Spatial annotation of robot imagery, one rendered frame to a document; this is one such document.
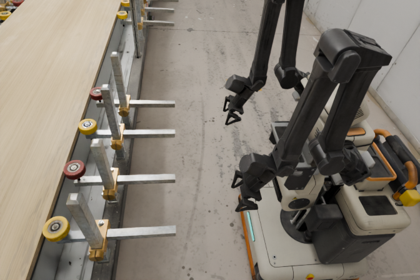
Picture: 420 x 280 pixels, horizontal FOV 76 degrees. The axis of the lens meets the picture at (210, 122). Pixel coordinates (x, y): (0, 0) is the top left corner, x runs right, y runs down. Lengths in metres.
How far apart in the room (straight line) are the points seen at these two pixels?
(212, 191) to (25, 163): 1.32
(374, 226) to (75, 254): 1.29
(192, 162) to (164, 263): 0.81
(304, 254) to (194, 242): 0.71
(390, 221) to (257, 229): 0.72
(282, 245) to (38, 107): 1.53
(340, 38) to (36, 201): 1.11
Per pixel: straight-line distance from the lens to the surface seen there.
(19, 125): 1.53
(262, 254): 1.75
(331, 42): 0.63
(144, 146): 2.45
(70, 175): 1.24
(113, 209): 1.35
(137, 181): 1.27
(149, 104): 1.58
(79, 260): 1.38
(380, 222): 1.45
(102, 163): 1.11
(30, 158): 1.36
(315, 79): 0.66
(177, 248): 1.99
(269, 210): 1.87
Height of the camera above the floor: 1.87
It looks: 45 degrees down
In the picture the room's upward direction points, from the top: 7 degrees clockwise
